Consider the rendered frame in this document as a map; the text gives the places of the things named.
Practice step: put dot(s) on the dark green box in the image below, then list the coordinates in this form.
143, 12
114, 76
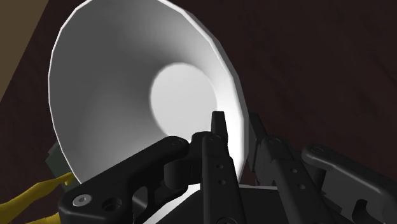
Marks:
57, 161

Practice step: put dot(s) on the yellow banana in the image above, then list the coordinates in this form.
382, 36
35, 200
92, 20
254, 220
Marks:
34, 194

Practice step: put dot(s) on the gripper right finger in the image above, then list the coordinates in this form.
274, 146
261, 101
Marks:
294, 176

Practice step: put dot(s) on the white bowl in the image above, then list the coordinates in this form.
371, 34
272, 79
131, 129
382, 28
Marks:
124, 93

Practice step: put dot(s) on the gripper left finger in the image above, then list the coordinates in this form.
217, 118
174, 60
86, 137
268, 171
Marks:
214, 173

